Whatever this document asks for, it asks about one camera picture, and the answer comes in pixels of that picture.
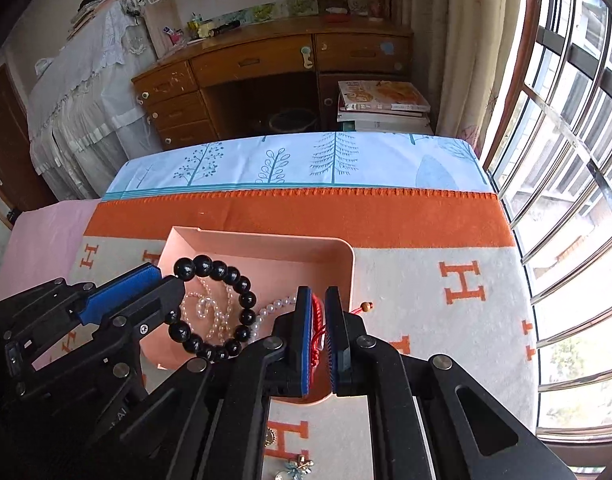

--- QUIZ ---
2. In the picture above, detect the white lace cover cloth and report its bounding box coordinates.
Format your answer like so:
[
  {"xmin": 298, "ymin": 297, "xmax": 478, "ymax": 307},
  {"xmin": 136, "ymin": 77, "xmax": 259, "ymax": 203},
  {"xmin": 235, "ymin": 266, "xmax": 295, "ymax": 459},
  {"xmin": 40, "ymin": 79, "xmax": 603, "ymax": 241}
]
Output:
[{"xmin": 26, "ymin": 0, "xmax": 161, "ymax": 202}]

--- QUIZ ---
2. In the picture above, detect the pink plastic tray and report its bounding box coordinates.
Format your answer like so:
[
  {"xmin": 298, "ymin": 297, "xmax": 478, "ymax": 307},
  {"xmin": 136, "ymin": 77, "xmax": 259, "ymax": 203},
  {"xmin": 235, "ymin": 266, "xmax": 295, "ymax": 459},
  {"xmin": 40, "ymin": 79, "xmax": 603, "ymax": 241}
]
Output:
[{"xmin": 138, "ymin": 226, "xmax": 357, "ymax": 407}]

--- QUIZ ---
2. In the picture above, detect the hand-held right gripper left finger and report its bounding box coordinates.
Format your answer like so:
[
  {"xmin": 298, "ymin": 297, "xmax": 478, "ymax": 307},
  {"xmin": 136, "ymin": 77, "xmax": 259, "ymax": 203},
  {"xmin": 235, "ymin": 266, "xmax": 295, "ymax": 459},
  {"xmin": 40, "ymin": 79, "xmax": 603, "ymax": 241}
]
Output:
[{"xmin": 113, "ymin": 286, "xmax": 315, "ymax": 480}]

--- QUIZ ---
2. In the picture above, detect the beige curtain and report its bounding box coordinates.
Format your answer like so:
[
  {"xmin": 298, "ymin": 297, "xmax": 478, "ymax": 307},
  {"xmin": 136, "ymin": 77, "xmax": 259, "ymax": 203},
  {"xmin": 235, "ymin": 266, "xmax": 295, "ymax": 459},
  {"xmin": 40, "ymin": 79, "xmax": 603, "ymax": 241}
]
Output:
[{"xmin": 410, "ymin": 0, "xmax": 531, "ymax": 157}]

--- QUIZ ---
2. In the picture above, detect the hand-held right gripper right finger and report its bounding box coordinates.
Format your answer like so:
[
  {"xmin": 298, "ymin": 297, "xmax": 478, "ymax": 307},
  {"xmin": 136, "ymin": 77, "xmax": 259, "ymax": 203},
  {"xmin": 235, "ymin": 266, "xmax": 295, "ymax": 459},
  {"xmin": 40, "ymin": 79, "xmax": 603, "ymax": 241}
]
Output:
[{"xmin": 326, "ymin": 286, "xmax": 578, "ymax": 480}]

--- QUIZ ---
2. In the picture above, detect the white book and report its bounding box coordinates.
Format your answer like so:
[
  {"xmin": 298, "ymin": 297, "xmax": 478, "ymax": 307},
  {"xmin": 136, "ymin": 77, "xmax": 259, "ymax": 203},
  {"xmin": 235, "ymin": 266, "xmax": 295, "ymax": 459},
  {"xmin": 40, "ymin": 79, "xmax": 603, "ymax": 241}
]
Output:
[{"xmin": 336, "ymin": 110, "xmax": 434, "ymax": 136}]

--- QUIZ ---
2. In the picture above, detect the book with food cover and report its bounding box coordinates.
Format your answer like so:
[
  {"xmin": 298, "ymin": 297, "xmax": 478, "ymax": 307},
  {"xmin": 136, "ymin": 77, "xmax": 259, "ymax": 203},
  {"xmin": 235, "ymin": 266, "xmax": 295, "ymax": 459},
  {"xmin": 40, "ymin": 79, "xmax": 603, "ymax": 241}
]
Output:
[{"xmin": 337, "ymin": 79, "xmax": 433, "ymax": 113}]

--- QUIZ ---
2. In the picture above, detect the black bead bracelet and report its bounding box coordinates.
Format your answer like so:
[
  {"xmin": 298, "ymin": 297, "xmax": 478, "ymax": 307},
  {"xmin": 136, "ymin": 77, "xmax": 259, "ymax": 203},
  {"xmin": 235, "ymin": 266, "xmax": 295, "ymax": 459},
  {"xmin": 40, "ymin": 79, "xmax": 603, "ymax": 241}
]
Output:
[{"xmin": 163, "ymin": 254, "xmax": 258, "ymax": 364}]

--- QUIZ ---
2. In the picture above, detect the brown wooden door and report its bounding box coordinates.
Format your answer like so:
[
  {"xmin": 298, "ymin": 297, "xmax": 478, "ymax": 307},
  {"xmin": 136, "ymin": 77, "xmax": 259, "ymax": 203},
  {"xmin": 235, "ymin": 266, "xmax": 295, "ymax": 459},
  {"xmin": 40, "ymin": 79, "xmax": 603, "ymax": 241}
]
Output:
[{"xmin": 0, "ymin": 62, "xmax": 57, "ymax": 232}]

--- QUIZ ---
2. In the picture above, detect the white pearl necklace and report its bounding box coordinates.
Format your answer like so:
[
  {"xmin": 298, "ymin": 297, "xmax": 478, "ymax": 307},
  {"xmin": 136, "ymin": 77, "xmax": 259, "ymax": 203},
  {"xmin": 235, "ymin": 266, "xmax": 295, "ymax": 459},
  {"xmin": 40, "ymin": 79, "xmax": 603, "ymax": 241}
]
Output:
[{"xmin": 245, "ymin": 295, "xmax": 297, "ymax": 347}]

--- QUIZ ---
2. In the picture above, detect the red string bracelet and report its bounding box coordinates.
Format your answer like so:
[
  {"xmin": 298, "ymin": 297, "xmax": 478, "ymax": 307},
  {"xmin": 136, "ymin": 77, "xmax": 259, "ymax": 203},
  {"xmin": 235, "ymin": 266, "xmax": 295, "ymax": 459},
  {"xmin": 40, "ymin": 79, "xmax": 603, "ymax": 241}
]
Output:
[{"xmin": 311, "ymin": 292, "xmax": 377, "ymax": 378}]

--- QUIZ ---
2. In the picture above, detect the clear storage jar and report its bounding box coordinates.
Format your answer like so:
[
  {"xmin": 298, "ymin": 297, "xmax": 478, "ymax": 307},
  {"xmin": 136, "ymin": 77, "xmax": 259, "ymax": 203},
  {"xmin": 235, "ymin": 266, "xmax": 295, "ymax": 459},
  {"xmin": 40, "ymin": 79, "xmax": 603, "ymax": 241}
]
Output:
[{"xmin": 363, "ymin": 0, "xmax": 393, "ymax": 22}]

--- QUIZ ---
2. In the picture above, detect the blue tree-print cloth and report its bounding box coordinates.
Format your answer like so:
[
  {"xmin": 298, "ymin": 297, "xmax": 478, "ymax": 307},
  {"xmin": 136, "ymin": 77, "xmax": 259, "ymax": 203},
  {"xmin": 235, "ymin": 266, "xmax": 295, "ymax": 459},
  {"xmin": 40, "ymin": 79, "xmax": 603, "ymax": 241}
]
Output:
[{"xmin": 103, "ymin": 131, "xmax": 497, "ymax": 204}]

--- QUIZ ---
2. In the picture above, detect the orange and white blanket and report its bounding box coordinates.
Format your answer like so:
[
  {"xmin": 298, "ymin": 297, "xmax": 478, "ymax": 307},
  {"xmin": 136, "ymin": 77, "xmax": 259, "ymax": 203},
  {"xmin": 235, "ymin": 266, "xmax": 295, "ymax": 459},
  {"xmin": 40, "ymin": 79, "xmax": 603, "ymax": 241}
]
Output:
[{"xmin": 60, "ymin": 187, "xmax": 541, "ymax": 480}]

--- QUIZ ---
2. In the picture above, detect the metal window grille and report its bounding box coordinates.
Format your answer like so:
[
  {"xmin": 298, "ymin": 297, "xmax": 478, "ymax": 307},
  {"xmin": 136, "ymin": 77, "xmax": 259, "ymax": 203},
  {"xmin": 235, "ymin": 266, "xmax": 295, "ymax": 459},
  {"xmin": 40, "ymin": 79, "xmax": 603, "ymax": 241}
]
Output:
[{"xmin": 485, "ymin": 0, "xmax": 612, "ymax": 443}]

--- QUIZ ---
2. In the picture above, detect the pale flower brooch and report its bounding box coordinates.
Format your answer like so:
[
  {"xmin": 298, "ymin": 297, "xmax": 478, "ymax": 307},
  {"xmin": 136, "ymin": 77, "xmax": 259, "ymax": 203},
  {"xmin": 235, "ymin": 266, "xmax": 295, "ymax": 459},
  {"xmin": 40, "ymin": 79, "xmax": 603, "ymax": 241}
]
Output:
[{"xmin": 275, "ymin": 452, "xmax": 317, "ymax": 480}]

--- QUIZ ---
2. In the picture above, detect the wooden desk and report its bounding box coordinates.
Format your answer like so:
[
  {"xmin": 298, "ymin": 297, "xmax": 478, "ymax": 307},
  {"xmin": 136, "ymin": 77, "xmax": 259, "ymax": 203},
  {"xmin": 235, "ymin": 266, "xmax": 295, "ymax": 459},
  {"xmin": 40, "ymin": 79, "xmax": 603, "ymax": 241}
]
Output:
[{"xmin": 130, "ymin": 15, "xmax": 417, "ymax": 152}]

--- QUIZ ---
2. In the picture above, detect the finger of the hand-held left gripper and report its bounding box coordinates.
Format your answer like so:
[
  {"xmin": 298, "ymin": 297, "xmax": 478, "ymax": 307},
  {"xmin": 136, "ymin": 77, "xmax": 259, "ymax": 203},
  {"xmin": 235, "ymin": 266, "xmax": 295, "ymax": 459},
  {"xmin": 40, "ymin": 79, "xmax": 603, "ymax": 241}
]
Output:
[
  {"xmin": 0, "ymin": 262, "xmax": 163, "ymax": 343},
  {"xmin": 4, "ymin": 275, "xmax": 187, "ymax": 403}
]

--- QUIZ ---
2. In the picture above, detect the green map poster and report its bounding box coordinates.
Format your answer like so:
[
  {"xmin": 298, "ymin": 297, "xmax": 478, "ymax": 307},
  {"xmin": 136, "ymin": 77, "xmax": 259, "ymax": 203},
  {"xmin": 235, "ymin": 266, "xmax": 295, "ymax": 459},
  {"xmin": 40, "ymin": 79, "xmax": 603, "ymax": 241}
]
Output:
[{"xmin": 220, "ymin": 0, "xmax": 320, "ymax": 27}]

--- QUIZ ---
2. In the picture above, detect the round basin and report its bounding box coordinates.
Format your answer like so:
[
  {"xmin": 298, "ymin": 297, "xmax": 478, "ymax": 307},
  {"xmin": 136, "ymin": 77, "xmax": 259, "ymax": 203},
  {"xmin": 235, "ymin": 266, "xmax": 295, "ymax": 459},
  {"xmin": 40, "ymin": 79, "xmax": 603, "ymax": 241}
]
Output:
[{"xmin": 267, "ymin": 107, "xmax": 320, "ymax": 134}]

